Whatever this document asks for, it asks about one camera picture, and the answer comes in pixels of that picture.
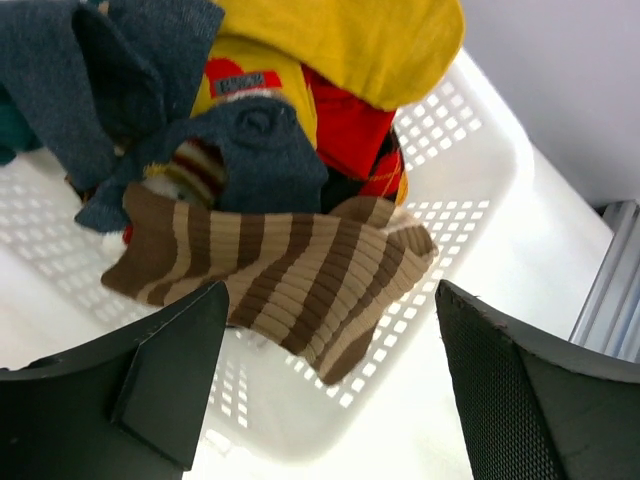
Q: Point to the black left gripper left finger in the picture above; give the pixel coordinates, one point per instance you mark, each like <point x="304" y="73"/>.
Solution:
<point x="127" y="405"/>

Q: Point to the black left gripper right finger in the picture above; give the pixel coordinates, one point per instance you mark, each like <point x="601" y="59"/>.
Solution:
<point x="532" y="405"/>

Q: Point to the brown striped sock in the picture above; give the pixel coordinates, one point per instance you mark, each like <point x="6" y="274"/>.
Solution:
<point x="314" y="284"/>

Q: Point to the dark navy sock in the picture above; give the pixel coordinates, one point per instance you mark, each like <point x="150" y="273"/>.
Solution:
<point x="271" y="166"/>
<point x="87" y="76"/>

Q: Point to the red sock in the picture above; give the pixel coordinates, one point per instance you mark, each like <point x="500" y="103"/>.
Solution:
<point x="349" y="130"/>

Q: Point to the large mustard yellow sock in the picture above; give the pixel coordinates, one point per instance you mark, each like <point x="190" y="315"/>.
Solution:
<point x="385" y="53"/>

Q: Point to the white plastic basket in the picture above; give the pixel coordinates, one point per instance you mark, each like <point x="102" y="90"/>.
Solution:
<point x="510" y="230"/>

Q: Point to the orange black argyle sock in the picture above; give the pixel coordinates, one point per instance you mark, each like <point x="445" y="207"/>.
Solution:
<point x="387" y="178"/>

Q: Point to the dark green sock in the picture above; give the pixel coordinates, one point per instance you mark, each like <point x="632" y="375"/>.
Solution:
<point x="16" y="135"/>

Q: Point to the aluminium mounting rail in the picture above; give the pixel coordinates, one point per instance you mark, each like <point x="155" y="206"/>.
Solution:
<point x="609" y="320"/>

